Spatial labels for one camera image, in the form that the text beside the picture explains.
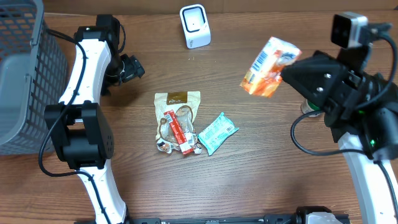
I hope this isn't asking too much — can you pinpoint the green lid white jar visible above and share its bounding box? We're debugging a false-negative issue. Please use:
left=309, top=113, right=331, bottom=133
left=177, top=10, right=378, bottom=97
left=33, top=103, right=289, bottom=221
left=300, top=99, right=320, bottom=114

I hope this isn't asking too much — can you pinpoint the orange small carton box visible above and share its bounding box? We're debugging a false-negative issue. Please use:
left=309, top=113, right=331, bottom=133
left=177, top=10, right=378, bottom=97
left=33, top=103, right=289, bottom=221
left=240, top=37, right=302, bottom=98

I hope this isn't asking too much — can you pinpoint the beige brown snack pouch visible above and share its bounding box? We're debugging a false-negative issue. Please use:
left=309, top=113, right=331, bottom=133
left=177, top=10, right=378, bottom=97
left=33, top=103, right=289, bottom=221
left=154, top=91, right=202, bottom=154

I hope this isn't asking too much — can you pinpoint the red snack bar packet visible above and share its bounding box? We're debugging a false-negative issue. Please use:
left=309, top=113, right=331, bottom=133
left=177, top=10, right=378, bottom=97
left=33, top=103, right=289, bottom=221
left=164, top=110, right=195, bottom=155

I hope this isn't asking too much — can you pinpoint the teal orange snack packet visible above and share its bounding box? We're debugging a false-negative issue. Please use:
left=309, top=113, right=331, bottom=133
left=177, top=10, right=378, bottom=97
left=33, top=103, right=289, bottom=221
left=198, top=112, right=239, bottom=156

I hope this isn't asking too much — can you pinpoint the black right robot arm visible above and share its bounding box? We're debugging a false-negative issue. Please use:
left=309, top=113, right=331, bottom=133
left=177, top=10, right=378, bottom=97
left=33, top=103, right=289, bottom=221
left=281, top=50, right=397, bottom=223

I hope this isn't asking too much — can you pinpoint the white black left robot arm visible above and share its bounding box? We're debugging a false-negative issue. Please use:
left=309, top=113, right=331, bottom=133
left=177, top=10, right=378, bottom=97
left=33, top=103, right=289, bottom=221
left=44, top=26, right=145, bottom=223

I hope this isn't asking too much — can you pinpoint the white barcode scanner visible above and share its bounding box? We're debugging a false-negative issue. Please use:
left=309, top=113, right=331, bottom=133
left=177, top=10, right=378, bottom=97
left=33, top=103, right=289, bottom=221
left=179, top=4, right=211, bottom=49

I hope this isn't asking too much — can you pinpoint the grey plastic mesh basket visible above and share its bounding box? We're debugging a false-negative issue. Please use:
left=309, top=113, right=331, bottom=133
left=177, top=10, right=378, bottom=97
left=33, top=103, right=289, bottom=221
left=1, top=0, right=68, bottom=155

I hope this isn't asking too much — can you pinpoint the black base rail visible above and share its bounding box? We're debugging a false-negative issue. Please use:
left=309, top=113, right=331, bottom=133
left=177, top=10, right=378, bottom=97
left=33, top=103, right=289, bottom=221
left=133, top=205, right=351, bottom=224

